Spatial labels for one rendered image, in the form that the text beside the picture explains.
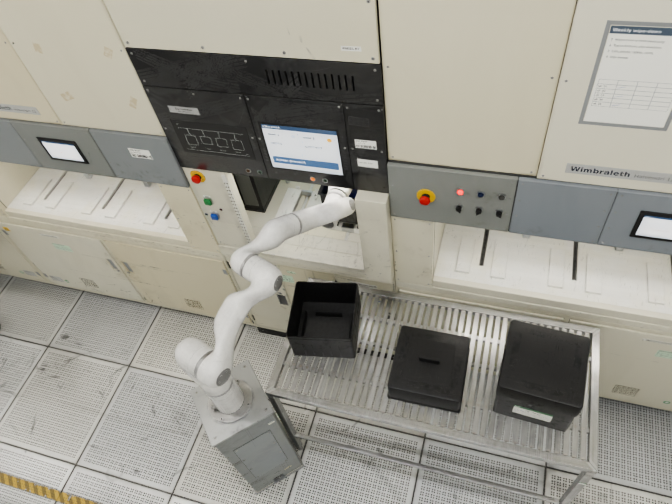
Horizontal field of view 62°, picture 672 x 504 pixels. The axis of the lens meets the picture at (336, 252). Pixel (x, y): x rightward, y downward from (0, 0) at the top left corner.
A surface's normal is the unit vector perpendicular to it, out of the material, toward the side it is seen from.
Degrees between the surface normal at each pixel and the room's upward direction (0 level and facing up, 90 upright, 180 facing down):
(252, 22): 92
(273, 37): 94
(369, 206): 90
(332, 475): 0
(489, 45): 90
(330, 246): 0
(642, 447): 0
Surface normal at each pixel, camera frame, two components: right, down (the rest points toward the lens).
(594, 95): -0.28, 0.79
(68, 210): -0.12, -0.60
